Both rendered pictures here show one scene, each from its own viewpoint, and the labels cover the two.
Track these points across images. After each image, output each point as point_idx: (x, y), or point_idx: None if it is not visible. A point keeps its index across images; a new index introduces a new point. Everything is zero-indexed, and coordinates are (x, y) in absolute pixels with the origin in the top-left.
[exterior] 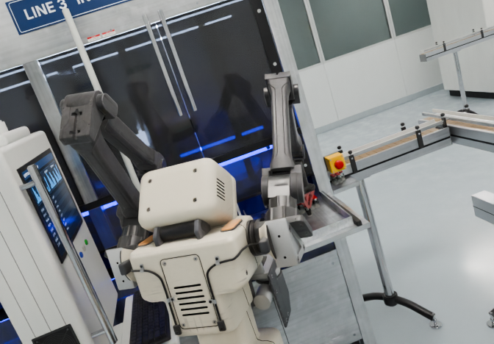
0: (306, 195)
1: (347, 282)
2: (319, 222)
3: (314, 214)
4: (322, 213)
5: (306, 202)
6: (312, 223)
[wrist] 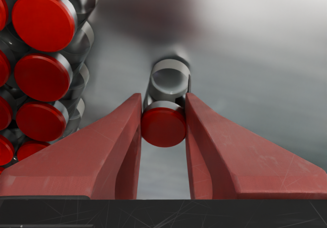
0: (125, 151)
1: None
2: (321, 95)
3: (184, 39)
4: None
5: (138, 121)
6: (281, 126)
